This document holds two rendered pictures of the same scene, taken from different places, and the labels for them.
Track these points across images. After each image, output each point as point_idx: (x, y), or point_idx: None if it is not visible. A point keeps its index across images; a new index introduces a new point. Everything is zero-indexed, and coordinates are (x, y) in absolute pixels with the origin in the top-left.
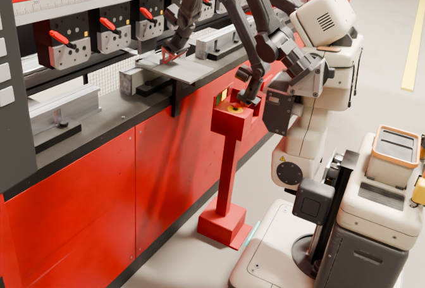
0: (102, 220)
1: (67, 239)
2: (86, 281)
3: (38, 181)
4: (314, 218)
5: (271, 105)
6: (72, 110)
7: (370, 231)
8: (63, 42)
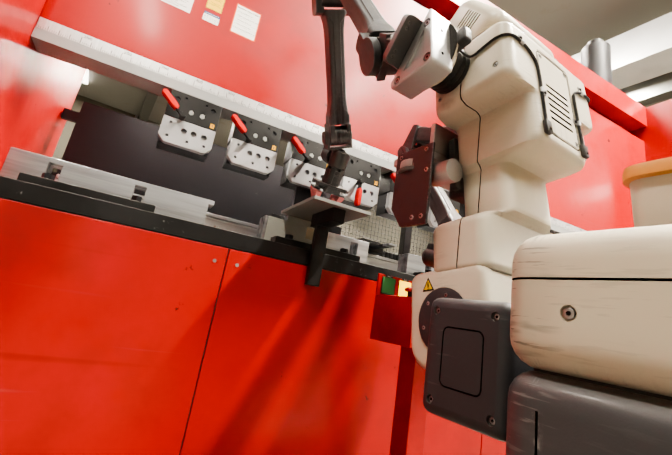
0: (107, 378)
1: (23, 352)
2: None
3: (35, 203)
4: (474, 404)
5: (403, 175)
6: (162, 201)
7: (641, 332)
8: (172, 103)
